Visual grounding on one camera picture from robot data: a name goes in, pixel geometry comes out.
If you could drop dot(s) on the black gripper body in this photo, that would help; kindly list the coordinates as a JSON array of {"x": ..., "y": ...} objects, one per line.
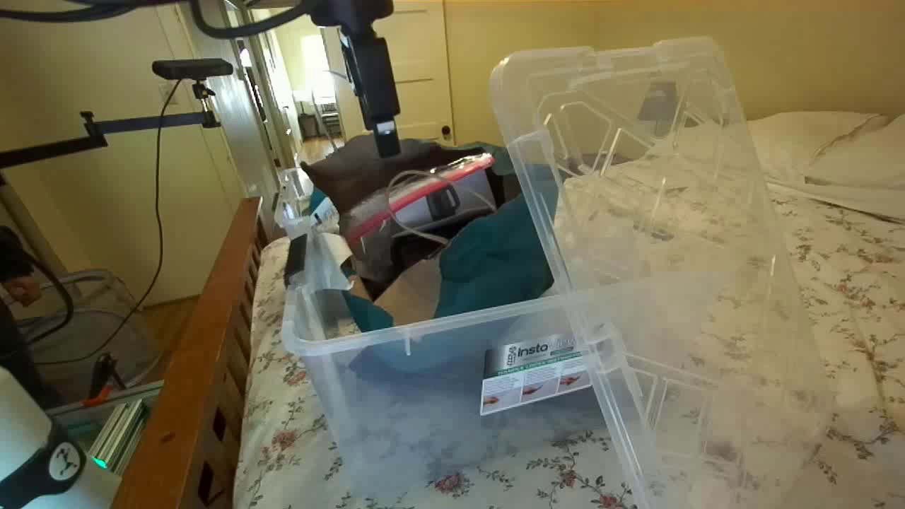
[{"x": 374, "y": 82}]

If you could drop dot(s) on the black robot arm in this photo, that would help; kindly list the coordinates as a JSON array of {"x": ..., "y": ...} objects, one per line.
[{"x": 350, "y": 12}]

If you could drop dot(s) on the dark brown cloth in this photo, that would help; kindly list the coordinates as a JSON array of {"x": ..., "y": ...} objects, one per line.
[{"x": 358, "y": 175}]

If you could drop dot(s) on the white panel door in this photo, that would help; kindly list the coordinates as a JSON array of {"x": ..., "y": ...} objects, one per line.
[{"x": 420, "y": 66}]

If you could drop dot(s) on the clear pouch with pink trim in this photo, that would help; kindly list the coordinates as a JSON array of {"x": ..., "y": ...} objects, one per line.
[{"x": 424, "y": 195}]

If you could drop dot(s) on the brown cardboard piece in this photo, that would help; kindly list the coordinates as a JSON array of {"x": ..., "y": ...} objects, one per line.
[{"x": 411, "y": 294}]

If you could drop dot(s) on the teal cloth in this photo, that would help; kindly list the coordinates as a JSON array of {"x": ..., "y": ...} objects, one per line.
[{"x": 495, "y": 260}]

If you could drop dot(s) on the clear plastic bin with label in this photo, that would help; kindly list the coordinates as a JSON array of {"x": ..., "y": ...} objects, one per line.
[{"x": 404, "y": 398}]

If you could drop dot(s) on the white product label sticker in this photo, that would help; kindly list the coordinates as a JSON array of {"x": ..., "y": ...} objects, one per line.
[{"x": 533, "y": 383}]

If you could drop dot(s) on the silver metal box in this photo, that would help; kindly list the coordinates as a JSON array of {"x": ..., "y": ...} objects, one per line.
[{"x": 116, "y": 435}]

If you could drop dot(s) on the black equipment stand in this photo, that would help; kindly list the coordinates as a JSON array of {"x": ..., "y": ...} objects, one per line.
[{"x": 15, "y": 312}]

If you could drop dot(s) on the white pillow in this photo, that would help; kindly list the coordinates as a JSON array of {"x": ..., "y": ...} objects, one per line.
[{"x": 850, "y": 158}]

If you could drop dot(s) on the white device with black logo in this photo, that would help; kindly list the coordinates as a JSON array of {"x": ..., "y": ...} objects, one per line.
[{"x": 38, "y": 453}]

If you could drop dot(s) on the floral bedsheet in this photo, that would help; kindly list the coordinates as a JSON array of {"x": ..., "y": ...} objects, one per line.
[{"x": 850, "y": 285}]

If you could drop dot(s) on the black camera bar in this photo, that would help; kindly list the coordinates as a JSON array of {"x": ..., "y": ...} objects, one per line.
[{"x": 193, "y": 70}]

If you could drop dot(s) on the wooden bed frame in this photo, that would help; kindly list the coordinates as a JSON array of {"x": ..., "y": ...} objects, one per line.
[{"x": 188, "y": 378}]

